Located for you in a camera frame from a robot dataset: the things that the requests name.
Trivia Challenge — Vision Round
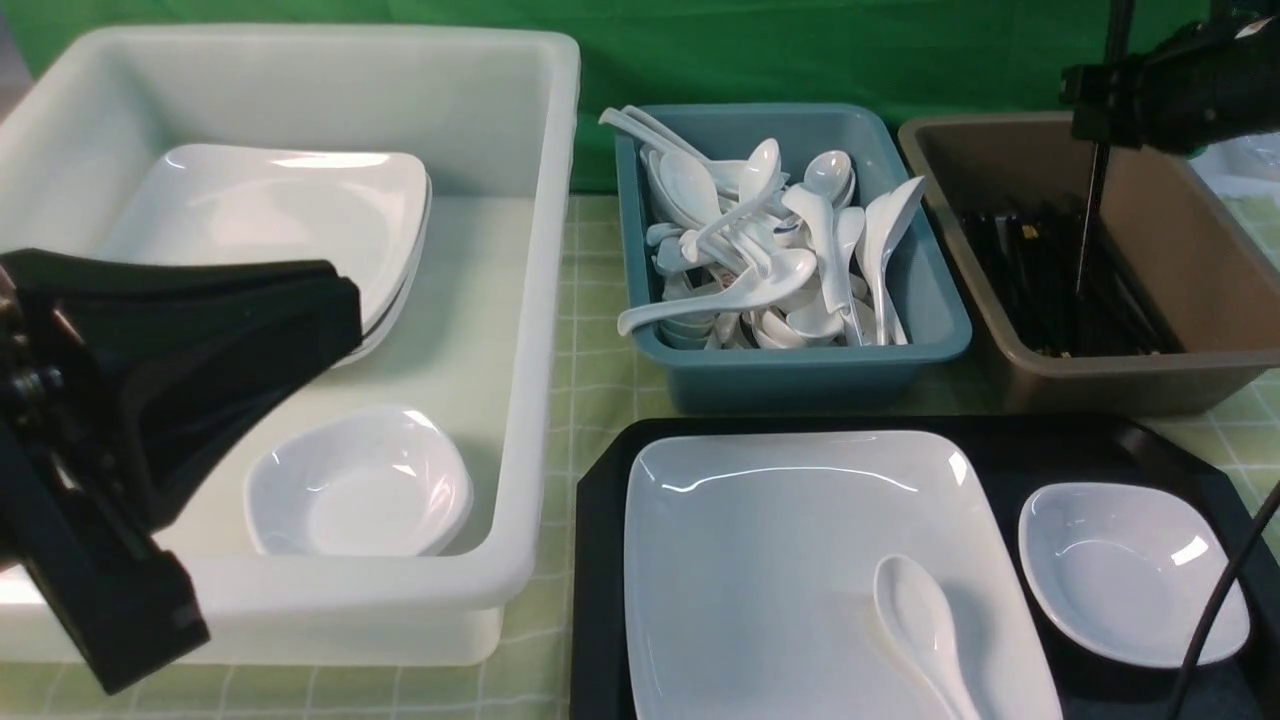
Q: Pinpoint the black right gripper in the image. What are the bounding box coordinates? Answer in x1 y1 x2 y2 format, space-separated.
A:
1060 13 1279 155

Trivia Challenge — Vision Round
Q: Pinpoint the black chopstick pair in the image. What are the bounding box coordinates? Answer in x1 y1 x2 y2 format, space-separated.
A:
1074 142 1111 299

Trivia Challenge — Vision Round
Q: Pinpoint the small white sauce bowl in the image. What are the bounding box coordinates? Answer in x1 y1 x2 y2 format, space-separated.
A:
1018 482 1228 670

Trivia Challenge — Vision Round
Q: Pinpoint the white ceramic soup spoon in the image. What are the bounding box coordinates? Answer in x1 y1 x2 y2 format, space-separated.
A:
872 553 980 719

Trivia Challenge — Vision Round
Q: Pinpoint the large white square plate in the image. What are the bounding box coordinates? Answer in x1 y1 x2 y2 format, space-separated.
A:
623 430 1062 719

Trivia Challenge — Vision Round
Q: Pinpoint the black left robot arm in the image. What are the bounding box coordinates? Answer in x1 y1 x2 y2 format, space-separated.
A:
1 249 364 694

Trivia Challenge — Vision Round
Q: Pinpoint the top stacked white plate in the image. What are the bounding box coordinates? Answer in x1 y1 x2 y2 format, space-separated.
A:
92 143 428 334

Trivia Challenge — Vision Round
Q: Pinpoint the stacked white plate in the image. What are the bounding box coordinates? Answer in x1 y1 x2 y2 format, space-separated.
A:
333 269 416 369
92 143 428 334
348 176 434 363

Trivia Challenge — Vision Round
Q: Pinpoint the middle stacked white plate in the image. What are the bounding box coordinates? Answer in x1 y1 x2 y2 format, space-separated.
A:
348 176 434 363

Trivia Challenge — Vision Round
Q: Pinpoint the bottom stacked white plate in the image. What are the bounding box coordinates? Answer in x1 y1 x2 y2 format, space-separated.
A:
333 269 416 369

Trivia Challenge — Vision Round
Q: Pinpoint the brown plastic chopstick bin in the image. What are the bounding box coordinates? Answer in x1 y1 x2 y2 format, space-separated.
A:
899 111 1279 416

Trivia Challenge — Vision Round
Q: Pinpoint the pile of black chopsticks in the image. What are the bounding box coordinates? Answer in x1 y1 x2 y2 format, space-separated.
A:
959 195 1185 359

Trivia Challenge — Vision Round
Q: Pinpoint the green backdrop cloth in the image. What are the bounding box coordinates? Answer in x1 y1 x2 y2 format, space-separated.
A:
5 0 1263 195

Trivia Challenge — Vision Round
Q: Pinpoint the white spoon right upright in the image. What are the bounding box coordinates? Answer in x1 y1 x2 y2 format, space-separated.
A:
860 176 927 345

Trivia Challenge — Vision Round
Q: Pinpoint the white spoon centre bin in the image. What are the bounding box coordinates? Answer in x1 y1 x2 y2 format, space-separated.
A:
781 183 863 347

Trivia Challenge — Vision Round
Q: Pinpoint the long white spoon front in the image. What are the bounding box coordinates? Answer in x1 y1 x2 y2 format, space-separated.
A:
616 249 817 336

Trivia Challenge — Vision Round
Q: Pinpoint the white spoon top left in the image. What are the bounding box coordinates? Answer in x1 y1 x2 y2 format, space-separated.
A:
599 106 748 199

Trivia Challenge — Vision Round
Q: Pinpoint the black serving tray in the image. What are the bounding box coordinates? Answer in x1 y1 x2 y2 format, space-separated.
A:
570 414 1279 719

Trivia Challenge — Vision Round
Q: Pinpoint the green checkered tablecloth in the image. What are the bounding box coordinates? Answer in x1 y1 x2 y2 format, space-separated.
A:
0 193 1280 720

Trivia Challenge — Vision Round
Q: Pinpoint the small white bowl in tub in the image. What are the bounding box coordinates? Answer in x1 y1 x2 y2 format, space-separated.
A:
244 404 475 557

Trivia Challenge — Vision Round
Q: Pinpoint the large white plastic tub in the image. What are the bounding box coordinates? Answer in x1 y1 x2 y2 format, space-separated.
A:
1 24 580 667

